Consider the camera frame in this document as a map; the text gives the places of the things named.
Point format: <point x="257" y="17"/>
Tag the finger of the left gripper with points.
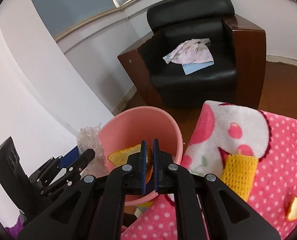
<point x="75" y="163"/>

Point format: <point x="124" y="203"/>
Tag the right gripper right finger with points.
<point x="171" y="178"/>

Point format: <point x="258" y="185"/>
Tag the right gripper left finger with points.
<point x="110" y="194"/>

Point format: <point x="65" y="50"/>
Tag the yellow foam net sleeve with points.
<point x="239" y="173"/>

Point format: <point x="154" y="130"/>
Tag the pink plastic trash bin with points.
<point x="147" y="123"/>

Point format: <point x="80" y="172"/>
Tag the pink polka dot blanket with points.
<point x="254" y="153"/>

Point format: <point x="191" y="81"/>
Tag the light blue folded cloth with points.
<point x="193" y="67"/>

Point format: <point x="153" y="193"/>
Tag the black leather armchair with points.
<point x="238" y="47"/>

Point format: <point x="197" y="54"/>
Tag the floral patterned cloth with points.
<point x="190" y="51"/>

